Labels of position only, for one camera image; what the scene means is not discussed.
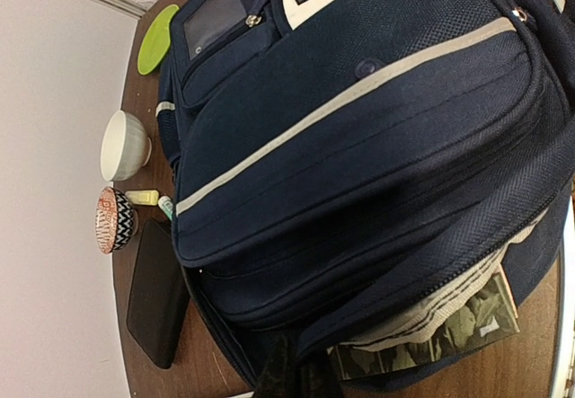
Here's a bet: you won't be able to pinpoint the black rectangular case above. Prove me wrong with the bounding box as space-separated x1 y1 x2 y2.
127 219 190 369

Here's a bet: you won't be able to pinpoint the navy blue student backpack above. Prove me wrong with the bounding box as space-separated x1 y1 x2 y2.
156 0 574 397

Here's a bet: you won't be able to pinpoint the white green glue stick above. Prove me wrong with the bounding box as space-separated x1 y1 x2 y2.
158 195 174 221

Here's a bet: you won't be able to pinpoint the red patterned small bowl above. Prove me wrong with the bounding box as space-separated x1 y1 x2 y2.
95 187 137 254

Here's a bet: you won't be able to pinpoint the white book pink flowers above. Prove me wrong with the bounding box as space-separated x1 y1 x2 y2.
328 266 519 381

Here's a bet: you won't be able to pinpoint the yellow highlighter marker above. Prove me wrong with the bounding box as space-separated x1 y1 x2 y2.
124 190 160 207

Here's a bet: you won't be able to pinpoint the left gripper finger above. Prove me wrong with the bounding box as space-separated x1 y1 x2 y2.
255 334 332 397

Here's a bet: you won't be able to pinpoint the green plate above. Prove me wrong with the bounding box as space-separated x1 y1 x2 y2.
137 4 180 75

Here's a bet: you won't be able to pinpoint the white ceramic bowl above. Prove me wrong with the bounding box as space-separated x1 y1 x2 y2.
100 111 152 182

